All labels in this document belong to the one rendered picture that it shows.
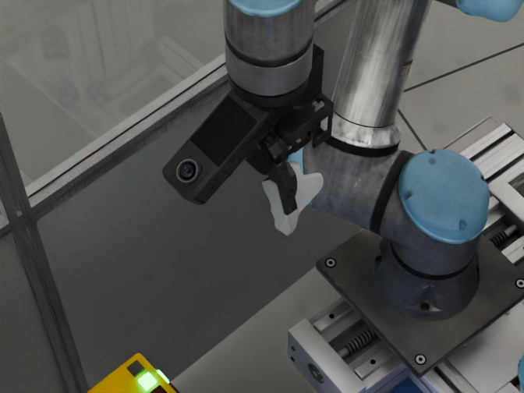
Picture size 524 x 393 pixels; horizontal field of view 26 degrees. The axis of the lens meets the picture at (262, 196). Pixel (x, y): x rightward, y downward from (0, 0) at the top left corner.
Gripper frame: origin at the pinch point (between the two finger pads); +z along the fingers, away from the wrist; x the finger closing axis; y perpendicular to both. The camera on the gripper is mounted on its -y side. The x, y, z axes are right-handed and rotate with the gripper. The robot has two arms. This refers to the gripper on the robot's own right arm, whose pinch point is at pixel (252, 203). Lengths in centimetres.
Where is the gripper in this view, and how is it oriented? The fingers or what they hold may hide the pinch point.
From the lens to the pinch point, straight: 115.4
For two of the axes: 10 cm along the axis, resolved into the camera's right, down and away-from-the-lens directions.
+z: 0.0, 5.5, 8.4
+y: 7.5, -5.6, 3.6
